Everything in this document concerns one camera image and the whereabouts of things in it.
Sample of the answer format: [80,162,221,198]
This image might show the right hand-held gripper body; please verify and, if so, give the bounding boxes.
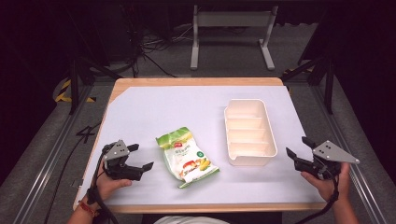
[293,139,361,182]

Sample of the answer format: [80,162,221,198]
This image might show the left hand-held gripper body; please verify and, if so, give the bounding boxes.
[102,139,145,182]

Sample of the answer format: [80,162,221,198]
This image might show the green and white snack bag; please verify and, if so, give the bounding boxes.
[155,126,220,189]

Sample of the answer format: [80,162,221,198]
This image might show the white divided plastic container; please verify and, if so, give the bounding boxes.
[223,98,278,167]

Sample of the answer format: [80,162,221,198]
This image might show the person's left hand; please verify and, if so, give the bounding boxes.
[90,169,134,205]

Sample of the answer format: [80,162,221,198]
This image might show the person's right hand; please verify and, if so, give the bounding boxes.
[300,161,352,203]

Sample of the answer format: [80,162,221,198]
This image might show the white table mat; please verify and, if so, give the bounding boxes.
[76,85,324,206]

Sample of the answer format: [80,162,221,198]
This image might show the black metal stand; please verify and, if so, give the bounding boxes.
[66,55,124,116]
[280,55,336,116]

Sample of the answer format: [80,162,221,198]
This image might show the person's white clothing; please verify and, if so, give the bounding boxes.
[153,216,231,224]

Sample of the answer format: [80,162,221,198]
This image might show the yellow and black hazard tape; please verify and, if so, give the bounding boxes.
[54,78,97,104]

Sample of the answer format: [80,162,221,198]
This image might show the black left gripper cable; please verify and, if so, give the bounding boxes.
[86,148,120,224]

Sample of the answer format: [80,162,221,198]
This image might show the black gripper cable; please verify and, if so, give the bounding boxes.
[293,174,341,224]
[86,148,120,224]

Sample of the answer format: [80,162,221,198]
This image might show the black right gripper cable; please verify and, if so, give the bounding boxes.
[293,174,341,224]

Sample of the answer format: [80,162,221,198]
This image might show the aluminium floor rail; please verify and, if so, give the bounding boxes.
[12,85,95,224]
[311,85,389,224]

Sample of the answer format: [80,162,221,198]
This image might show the red bracelet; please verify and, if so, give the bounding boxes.
[78,200,98,218]

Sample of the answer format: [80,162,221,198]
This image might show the black floor cables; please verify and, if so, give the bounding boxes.
[124,22,195,79]

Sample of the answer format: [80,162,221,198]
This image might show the white metal stand frame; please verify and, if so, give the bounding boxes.
[190,4,279,72]

